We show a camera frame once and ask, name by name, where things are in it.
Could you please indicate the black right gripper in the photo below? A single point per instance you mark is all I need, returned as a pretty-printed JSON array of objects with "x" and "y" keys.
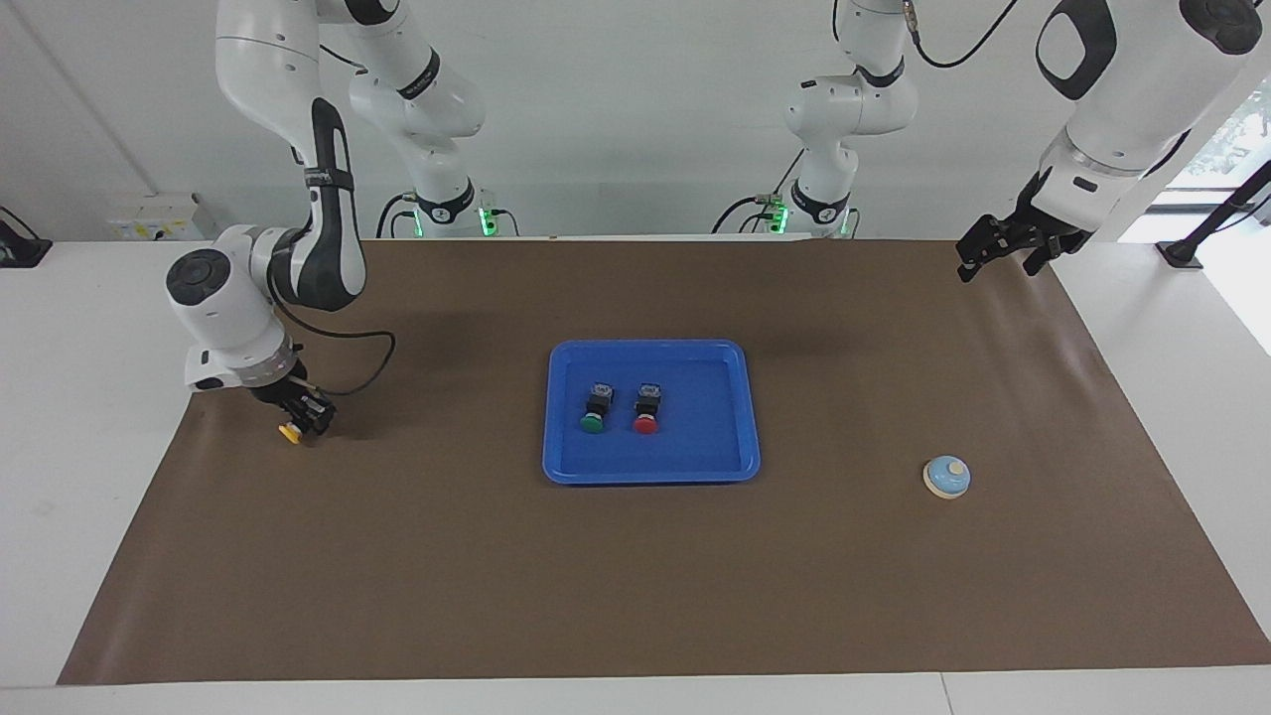
[{"x": 280, "y": 390}]

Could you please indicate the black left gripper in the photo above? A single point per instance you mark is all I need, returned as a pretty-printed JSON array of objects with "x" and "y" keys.
[{"x": 1043, "y": 220}]

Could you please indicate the yellow push button switch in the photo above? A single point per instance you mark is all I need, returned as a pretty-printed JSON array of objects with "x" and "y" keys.
[{"x": 288, "y": 433}]

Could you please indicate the green push button switch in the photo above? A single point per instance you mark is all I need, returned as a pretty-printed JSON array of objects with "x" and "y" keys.
[{"x": 594, "y": 419}]

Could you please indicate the red push button switch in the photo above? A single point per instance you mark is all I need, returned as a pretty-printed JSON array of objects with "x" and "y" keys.
[{"x": 645, "y": 424}]

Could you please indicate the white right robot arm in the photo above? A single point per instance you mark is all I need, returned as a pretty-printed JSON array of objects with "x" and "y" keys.
[{"x": 223, "y": 308}]

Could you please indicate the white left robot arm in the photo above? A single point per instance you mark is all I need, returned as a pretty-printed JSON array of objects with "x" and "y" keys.
[{"x": 1122, "y": 99}]

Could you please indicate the light blue service bell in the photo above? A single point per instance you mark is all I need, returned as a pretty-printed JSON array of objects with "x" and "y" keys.
[{"x": 946, "y": 477}]

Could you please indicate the blue plastic tray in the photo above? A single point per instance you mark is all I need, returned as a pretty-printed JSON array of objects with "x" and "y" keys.
[{"x": 705, "y": 437}]

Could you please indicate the black tripod stand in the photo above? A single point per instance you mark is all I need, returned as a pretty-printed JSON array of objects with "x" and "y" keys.
[{"x": 1180, "y": 253}]

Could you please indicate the black stand base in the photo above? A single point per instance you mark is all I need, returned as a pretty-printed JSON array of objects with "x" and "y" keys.
[{"x": 25, "y": 253}]

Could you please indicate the brown table mat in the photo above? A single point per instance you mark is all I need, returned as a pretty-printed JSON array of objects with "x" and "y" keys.
[{"x": 635, "y": 596}]

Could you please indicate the white wall socket box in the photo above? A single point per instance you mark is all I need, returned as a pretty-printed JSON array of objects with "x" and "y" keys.
[{"x": 149, "y": 218}]

